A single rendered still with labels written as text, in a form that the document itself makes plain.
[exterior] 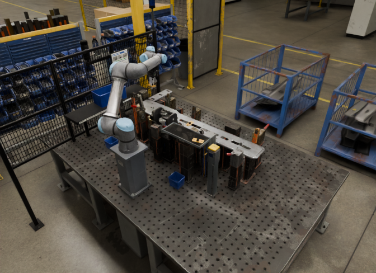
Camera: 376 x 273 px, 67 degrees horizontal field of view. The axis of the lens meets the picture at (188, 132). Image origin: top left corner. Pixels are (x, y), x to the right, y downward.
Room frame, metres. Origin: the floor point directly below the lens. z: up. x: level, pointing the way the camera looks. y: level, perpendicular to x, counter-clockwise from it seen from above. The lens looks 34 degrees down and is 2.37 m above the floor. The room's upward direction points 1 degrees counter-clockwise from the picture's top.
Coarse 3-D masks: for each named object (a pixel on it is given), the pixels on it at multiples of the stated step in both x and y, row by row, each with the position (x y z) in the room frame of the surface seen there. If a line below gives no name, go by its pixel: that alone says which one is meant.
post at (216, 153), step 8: (208, 152) 1.60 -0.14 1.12; (216, 152) 1.57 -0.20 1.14; (208, 160) 1.60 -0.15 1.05; (216, 160) 1.58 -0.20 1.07; (208, 168) 1.60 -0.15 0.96; (216, 168) 1.59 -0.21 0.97; (208, 176) 1.60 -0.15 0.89; (216, 176) 1.60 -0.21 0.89; (208, 184) 1.60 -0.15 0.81; (216, 184) 1.60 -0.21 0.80; (208, 192) 1.60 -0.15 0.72; (216, 192) 1.60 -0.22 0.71
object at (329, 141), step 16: (368, 64) 3.73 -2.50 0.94; (336, 96) 2.89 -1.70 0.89; (352, 96) 2.78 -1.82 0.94; (352, 112) 3.08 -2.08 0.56; (368, 112) 3.02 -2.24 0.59; (336, 128) 3.31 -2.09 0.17; (352, 128) 2.71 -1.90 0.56; (368, 128) 2.81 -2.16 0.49; (320, 144) 2.90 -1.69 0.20; (336, 144) 2.93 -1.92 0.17; (352, 144) 2.86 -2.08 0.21; (368, 144) 2.79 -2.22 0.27; (352, 160) 2.63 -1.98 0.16; (368, 160) 2.62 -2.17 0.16
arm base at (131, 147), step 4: (120, 140) 1.66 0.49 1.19; (132, 140) 1.66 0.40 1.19; (136, 140) 1.71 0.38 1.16; (120, 144) 1.66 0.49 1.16; (124, 144) 1.64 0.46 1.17; (128, 144) 1.64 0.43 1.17; (132, 144) 1.65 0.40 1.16; (136, 144) 1.68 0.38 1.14; (120, 148) 1.65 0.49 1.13; (124, 148) 1.63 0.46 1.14; (128, 148) 1.64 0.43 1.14; (132, 148) 1.64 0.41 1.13; (136, 148) 1.66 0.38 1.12; (124, 152) 1.63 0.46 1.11; (128, 152) 1.63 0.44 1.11; (132, 152) 1.63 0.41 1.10
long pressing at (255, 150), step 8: (144, 104) 2.57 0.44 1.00; (152, 104) 2.56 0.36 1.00; (160, 104) 2.56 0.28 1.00; (176, 112) 2.38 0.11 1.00; (184, 120) 2.24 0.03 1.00; (192, 120) 2.23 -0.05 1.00; (200, 128) 2.10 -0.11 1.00; (208, 128) 2.10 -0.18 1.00; (216, 128) 2.10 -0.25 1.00; (216, 136) 1.96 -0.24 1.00; (224, 136) 1.96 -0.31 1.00; (232, 136) 1.96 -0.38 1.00; (224, 144) 1.85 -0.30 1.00; (232, 144) 1.85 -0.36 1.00; (248, 144) 1.85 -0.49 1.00; (256, 144) 1.85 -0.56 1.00; (248, 152) 1.74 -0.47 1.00; (256, 152) 1.74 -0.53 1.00
